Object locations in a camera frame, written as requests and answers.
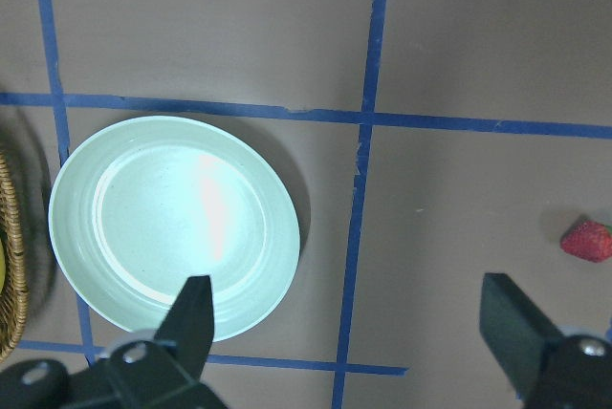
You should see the yellow banana bunch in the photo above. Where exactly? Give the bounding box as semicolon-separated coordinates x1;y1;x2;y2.
0;242;7;292

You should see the pale green plate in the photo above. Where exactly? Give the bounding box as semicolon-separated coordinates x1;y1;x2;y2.
48;116;300;341

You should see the wicker fruit basket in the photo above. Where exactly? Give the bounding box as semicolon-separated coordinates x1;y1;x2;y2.
1;149;29;362

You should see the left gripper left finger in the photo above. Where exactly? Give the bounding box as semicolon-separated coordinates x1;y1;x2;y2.
154;275;214;380

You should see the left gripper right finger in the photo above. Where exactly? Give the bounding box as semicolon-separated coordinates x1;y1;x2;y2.
479;272;564;393

